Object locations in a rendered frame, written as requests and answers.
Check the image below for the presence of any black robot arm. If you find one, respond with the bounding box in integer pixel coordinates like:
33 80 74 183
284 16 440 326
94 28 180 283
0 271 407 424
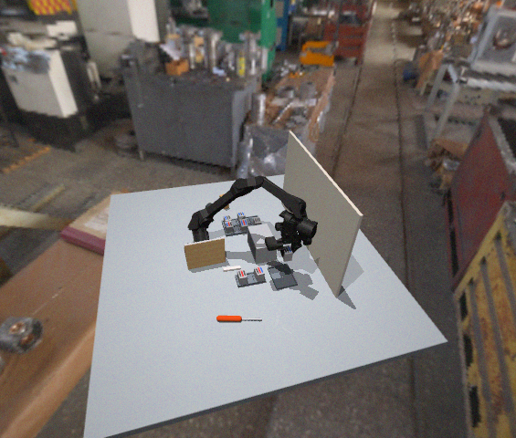
187 175 318 243

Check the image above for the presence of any orange screwdriver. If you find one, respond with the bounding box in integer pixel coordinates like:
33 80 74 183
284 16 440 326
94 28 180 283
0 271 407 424
216 316 262 321

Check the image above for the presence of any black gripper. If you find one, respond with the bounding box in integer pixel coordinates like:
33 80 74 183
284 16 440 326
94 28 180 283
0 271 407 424
265 226 312 256

